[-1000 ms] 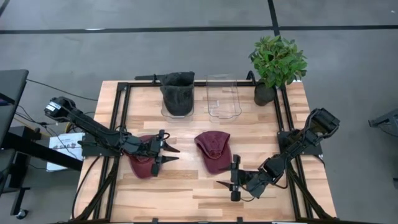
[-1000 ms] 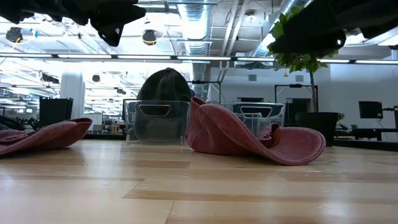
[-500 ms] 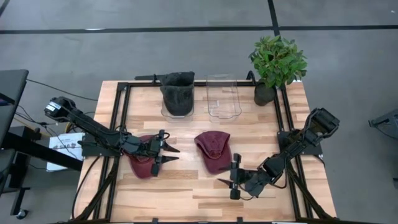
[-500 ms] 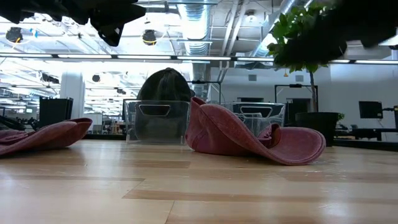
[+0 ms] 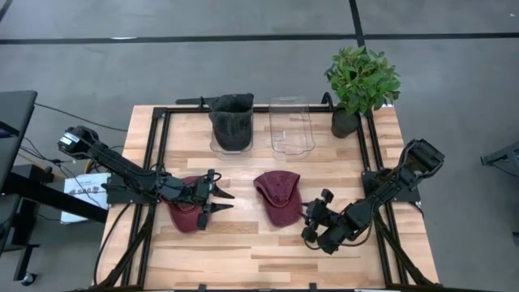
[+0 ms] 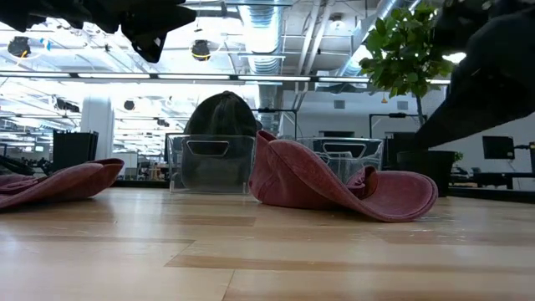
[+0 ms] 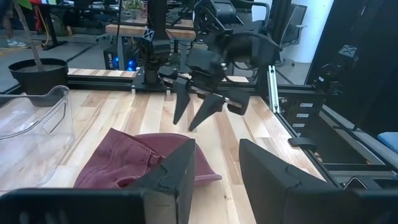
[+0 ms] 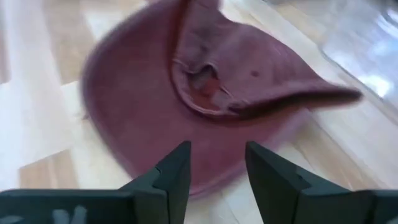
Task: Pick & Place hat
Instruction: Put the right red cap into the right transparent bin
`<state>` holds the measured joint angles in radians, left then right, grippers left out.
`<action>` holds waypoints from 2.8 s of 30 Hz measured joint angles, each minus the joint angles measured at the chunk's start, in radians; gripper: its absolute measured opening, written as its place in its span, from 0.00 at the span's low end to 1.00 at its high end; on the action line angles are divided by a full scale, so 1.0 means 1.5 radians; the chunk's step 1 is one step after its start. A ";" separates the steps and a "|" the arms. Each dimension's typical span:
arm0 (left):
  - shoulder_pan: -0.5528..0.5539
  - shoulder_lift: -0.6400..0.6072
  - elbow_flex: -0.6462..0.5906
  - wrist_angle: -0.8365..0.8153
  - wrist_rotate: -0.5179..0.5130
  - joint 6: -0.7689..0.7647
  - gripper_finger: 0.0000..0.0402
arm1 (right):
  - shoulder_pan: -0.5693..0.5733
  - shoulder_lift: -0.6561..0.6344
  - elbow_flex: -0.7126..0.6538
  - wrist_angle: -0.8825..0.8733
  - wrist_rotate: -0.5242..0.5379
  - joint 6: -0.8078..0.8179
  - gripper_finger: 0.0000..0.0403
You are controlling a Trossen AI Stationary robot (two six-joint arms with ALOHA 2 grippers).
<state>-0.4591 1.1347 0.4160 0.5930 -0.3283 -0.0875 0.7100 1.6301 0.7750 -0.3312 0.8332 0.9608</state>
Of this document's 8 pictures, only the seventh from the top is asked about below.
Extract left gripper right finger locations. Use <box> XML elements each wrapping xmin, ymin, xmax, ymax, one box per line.
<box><xmin>238</xmin><ymin>138</ymin><xmax>398</xmax><ymax>224</ymax></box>

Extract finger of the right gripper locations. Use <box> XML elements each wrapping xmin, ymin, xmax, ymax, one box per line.
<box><xmin>188</xmin><ymin>92</ymin><xmax>224</xmax><ymax>133</ymax></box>
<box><xmin>172</xmin><ymin>77</ymin><xmax>192</xmax><ymax>126</ymax></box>

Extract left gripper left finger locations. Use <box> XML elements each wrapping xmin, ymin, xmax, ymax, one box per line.
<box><xmin>0</xmin><ymin>138</ymin><xmax>197</xmax><ymax>224</ymax></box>

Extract maroon baseball cap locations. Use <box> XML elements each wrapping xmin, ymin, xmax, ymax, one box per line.
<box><xmin>73</xmin><ymin>127</ymin><xmax>223</xmax><ymax>190</ymax></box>

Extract black box white labels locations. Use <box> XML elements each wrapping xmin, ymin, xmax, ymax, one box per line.
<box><xmin>280</xmin><ymin>92</ymin><xmax>328</xmax><ymax>138</ymax></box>

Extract computer tower blue lights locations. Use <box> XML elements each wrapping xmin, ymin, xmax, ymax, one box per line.
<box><xmin>103</xmin><ymin>33</ymin><xmax>141</xmax><ymax>72</ymax></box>

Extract wooden desk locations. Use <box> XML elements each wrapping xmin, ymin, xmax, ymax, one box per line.
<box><xmin>104</xmin><ymin>17</ymin><xmax>200</xmax><ymax>40</ymax></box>

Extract black office chair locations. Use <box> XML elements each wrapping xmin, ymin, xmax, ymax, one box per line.
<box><xmin>279</xmin><ymin>2</ymin><xmax>308</xmax><ymax>68</ymax></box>

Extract blue seat cushion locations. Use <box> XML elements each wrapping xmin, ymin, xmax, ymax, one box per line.
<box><xmin>376</xmin><ymin>131</ymin><xmax>398</xmax><ymax>155</ymax></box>

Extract clear plastic bin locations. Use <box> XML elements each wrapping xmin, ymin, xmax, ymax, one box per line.
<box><xmin>0</xmin><ymin>85</ymin><xmax>76</xmax><ymax>192</ymax></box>

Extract green potted plant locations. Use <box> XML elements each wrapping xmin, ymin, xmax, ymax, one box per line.
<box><xmin>8</xmin><ymin>0</ymin><xmax>70</xmax><ymax>108</ymax></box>

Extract black partition panel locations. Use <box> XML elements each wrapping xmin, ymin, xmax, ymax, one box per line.
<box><xmin>305</xmin><ymin>0</ymin><xmax>398</xmax><ymax>138</ymax></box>

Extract person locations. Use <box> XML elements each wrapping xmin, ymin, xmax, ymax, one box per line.
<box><xmin>0</xmin><ymin>0</ymin><xmax>28</xmax><ymax>48</ymax></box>

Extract silver aluminium post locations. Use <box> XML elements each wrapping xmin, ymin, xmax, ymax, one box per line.
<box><xmin>266</xmin><ymin>64</ymin><xmax>281</xmax><ymax>114</ymax></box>

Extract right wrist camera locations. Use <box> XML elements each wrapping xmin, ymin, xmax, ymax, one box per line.
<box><xmin>185</xmin><ymin>48</ymin><xmax>226</xmax><ymax>82</ymax></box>

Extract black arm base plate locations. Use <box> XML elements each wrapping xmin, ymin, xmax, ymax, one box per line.
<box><xmin>131</xmin><ymin>66</ymin><xmax>172</xmax><ymax>94</ymax></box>

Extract black frame bracket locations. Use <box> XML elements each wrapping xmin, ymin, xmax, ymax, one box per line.
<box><xmin>287</xmin><ymin>136</ymin><xmax>318</xmax><ymax>152</ymax></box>

